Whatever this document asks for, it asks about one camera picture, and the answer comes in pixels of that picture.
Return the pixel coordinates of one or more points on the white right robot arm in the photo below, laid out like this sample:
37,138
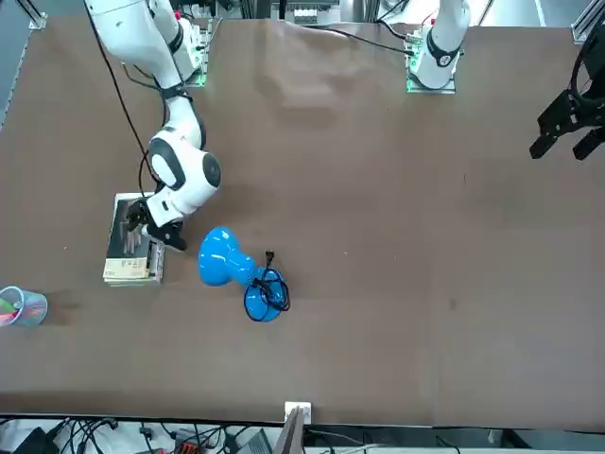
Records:
137,42

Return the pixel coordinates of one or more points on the pink marker pen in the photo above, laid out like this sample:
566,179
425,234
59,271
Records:
7,318

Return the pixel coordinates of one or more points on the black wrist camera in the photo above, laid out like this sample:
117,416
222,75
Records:
167,236

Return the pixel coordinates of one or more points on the aluminium profile post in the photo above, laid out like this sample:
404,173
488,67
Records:
290,435

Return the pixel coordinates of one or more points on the white paperback book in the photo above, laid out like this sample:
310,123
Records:
158,265

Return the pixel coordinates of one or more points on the aluminium frame profile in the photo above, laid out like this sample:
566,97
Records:
583,23
38,21

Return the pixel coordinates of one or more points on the blue desk lamp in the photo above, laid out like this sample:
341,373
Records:
219,260

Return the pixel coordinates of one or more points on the clear plastic pen cup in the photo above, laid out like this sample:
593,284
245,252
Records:
30,307

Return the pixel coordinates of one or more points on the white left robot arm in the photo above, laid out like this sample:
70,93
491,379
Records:
444,42

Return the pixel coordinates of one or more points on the green marker pen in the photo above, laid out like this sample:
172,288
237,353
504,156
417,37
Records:
7,304

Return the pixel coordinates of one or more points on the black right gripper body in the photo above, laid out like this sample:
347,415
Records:
137,215

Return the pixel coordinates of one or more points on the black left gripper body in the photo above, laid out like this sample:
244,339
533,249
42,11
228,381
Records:
593,109

